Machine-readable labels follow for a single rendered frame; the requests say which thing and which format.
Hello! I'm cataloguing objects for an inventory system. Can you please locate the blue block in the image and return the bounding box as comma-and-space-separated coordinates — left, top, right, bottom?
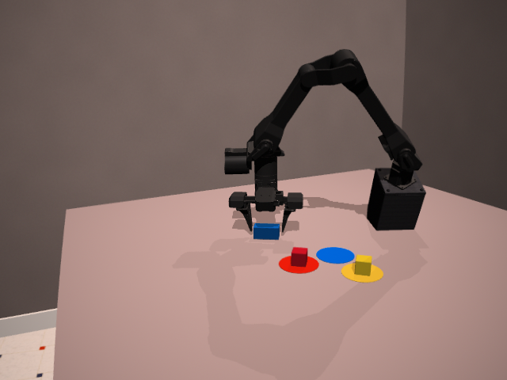
253, 223, 280, 240

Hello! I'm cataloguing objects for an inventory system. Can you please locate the yellow circle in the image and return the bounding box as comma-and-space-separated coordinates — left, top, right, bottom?
341, 263, 383, 283

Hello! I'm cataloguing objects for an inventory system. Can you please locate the blue circle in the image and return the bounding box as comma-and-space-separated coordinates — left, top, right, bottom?
316, 247, 355, 264

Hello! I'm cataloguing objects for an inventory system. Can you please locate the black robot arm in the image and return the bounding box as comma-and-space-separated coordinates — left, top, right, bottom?
224, 49, 422, 212

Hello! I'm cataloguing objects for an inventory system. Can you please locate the red circle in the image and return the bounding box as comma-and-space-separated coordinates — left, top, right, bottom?
279, 256, 319, 273

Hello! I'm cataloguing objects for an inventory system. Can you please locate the yellow cube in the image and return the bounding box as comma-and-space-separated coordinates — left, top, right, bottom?
355, 255, 372, 276

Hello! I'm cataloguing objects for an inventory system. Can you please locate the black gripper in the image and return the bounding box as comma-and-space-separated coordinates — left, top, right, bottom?
229, 174, 303, 232

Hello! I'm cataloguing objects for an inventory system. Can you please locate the red cube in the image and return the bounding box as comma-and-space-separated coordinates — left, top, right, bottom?
291, 247, 308, 267

